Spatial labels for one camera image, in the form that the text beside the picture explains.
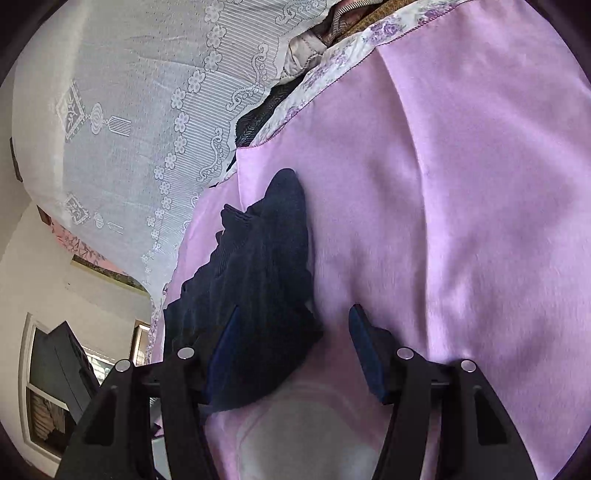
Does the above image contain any pink floral curtain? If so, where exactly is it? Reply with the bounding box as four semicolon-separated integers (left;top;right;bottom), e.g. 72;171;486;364
37;207;145;292

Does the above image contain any white lace cover cloth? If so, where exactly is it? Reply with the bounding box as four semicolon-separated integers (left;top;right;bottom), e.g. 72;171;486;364
11;0;343;296

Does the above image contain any brown woven mat pile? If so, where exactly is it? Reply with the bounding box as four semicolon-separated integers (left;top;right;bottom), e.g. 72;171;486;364
311;0;414;46

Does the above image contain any pink purple bed blanket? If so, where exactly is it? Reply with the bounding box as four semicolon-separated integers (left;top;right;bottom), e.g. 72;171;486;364
168;1;590;479

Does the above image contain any navy blue knit cardigan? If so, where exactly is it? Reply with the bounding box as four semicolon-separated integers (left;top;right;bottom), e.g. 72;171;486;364
164;169;322;412

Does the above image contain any floral white bed sheet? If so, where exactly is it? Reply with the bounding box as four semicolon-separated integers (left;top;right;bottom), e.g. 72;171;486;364
238;1;462;147

